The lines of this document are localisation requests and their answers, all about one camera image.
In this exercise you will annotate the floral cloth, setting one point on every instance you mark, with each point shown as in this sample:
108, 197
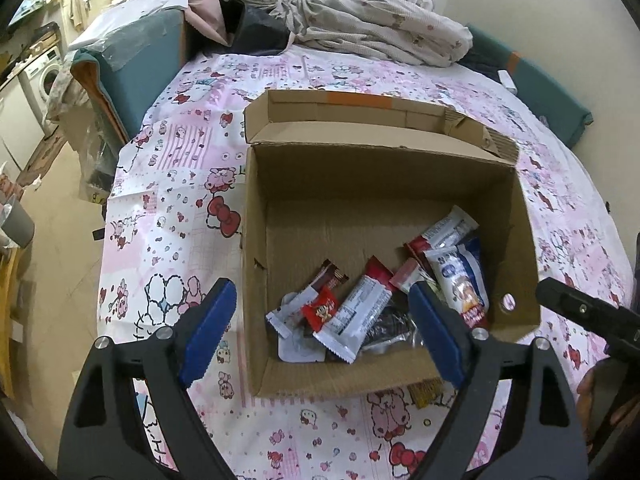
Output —
62, 90

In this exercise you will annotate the clear plastic bag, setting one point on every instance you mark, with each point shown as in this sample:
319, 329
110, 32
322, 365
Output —
97, 160

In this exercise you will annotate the clear white snack wrapper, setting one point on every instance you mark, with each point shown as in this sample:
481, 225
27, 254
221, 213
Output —
300, 351

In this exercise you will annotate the dark garment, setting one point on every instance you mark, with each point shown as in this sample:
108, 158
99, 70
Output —
260, 30

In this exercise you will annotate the cardboard box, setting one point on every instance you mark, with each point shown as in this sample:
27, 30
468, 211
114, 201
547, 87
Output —
380, 180

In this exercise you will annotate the white plastic sheet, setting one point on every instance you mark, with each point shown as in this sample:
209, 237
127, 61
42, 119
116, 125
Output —
125, 15

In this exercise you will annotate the brown striped snack packet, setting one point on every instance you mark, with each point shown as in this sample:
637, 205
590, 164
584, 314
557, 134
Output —
425, 393

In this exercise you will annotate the person's right hand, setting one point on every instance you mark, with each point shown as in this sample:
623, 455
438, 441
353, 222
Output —
586, 385

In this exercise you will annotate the white cabinet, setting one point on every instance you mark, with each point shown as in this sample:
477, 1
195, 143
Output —
17, 120

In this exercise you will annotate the blue white snack packet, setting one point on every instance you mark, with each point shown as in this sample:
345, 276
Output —
462, 280

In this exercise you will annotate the crumpled floral blanket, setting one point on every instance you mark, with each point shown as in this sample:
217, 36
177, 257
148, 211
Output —
375, 20

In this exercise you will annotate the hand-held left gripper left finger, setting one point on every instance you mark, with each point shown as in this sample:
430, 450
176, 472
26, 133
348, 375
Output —
210, 332

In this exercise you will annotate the red white striped snack packet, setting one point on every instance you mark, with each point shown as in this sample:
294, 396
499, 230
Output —
440, 230

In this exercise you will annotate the hanging towels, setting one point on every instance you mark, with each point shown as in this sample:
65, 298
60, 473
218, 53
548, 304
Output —
80, 5

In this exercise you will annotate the pink cartoon printed bed sheet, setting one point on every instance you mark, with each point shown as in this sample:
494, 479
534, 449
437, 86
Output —
165, 200

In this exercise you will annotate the grey bin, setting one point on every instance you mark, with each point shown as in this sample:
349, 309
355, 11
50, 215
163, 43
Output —
17, 222

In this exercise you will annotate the pink snack packet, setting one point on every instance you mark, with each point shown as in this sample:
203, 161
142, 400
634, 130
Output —
407, 276

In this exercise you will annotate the dark cookies clear packet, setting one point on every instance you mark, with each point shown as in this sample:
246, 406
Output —
390, 330

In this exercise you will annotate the brown floor rug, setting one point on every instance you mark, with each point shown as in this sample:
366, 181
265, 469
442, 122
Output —
47, 152

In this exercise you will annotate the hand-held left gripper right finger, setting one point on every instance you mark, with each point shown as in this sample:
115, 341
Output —
435, 332

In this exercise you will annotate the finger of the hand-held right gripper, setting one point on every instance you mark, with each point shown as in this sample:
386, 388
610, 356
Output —
590, 312

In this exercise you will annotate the small red snack packet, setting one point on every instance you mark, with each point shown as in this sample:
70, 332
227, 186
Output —
320, 310

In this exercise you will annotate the pink cloth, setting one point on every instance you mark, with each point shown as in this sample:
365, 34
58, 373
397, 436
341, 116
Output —
207, 15

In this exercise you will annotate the wooden chair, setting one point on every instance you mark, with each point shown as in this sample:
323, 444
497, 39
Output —
10, 310

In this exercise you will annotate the small white object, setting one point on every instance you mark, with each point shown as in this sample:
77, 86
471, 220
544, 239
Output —
507, 81

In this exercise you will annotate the washing machine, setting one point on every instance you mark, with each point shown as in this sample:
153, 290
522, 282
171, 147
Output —
44, 77

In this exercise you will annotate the teal cushion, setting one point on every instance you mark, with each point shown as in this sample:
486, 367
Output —
545, 90
135, 75

